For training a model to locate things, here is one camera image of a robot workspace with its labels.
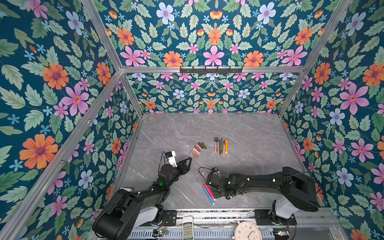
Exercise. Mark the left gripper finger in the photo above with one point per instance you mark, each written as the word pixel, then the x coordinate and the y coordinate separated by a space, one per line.
pixel 184 171
pixel 185 163

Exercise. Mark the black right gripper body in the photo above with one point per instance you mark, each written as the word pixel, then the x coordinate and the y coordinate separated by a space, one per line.
pixel 218 194

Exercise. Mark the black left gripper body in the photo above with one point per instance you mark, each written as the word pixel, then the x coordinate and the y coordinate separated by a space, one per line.
pixel 175 174

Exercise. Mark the brown pen tan cap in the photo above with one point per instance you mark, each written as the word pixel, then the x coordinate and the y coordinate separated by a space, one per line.
pixel 220 147

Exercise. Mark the tan pen lilac cap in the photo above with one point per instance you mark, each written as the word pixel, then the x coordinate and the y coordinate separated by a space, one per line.
pixel 218 145

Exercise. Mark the orange highlighter pen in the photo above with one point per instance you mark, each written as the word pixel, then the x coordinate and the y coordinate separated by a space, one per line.
pixel 226 146

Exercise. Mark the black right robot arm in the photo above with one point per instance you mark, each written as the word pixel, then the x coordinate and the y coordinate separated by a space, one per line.
pixel 298 190

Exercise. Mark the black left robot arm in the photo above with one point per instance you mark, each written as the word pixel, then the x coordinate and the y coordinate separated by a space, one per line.
pixel 127 210

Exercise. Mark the pink marker pen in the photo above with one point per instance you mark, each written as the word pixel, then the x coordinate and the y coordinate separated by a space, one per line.
pixel 209 190

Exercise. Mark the blue marker pen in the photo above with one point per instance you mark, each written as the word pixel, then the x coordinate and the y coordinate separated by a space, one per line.
pixel 208 195

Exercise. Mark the white remote control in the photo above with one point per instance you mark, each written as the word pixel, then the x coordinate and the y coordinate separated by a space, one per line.
pixel 188 228

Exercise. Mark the round pink clock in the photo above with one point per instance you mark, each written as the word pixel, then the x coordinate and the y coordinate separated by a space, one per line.
pixel 247 231

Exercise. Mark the left small circuit board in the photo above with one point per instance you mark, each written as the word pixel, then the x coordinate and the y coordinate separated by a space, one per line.
pixel 160 233

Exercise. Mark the small circuit board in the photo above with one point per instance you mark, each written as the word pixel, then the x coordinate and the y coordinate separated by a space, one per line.
pixel 160 233
pixel 281 234

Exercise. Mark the right small circuit board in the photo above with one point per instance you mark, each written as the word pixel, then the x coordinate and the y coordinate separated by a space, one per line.
pixel 281 234

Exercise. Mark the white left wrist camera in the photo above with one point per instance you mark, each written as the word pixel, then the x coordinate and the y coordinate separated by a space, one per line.
pixel 171 158

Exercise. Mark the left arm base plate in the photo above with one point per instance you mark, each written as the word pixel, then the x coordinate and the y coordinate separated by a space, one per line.
pixel 170 217

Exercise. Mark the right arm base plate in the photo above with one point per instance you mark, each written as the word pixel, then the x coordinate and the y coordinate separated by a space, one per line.
pixel 262 216

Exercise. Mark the black hook rail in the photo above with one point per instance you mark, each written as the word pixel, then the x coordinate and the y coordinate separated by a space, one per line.
pixel 210 70

